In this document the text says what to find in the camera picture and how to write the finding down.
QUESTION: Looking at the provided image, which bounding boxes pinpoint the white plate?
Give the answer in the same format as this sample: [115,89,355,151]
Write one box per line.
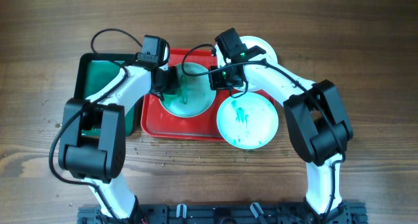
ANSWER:
[160,63,216,118]

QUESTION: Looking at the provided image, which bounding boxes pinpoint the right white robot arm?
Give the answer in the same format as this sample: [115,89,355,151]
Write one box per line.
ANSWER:
[207,28,353,223]

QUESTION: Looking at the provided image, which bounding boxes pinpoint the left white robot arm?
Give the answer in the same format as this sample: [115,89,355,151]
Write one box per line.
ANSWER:
[48,35,178,223]

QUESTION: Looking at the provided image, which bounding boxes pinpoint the red plastic tray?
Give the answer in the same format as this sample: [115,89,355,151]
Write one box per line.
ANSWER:
[140,47,277,143]

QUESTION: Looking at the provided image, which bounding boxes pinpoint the dark green water tray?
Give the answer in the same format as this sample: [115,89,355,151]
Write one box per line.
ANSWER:
[73,53,143,136]

